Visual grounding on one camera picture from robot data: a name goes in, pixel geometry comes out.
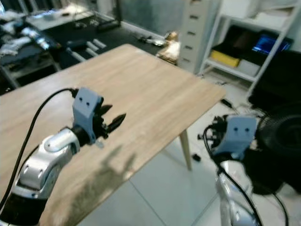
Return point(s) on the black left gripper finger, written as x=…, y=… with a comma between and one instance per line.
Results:
x=106, y=110
x=115, y=122

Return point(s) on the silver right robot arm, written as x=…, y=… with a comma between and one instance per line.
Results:
x=233, y=202

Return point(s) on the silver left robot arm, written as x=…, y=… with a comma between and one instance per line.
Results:
x=44, y=165

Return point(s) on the black power adapter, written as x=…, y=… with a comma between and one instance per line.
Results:
x=225, y=102

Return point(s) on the small black floor item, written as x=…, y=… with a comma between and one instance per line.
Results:
x=196, y=157

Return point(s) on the light wooden table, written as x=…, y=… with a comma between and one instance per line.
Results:
x=160, y=89

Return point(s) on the black floor fan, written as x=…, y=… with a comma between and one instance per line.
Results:
x=277, y=141

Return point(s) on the white storage box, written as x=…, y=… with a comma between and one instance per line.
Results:
x=249, y=68

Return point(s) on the yellow box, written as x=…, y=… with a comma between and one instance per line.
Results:
x=225, y=58

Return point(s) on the black bulky object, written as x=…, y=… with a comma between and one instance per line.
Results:
x=282, y=84

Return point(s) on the golden ornament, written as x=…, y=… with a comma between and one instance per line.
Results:
x=170, y=49

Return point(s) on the cluttered low grey table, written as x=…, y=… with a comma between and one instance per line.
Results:
x=28, y=56

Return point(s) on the glowing blue screen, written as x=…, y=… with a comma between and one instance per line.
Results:
x=265, y=44

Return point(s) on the white drawer cabinet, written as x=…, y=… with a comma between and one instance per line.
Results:
x=195, y=33

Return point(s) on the light grey low platform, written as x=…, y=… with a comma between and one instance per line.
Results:
x=61, y=19

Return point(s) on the white shelf unit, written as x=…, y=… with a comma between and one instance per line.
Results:
x=263, y=21

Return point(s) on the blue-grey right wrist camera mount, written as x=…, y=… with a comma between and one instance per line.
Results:
x=237, y=134

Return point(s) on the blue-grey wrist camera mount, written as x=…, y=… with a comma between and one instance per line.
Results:
x=237, y=134
x=87, y=106

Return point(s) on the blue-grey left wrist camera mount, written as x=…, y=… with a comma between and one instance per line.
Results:
x=87, y=106

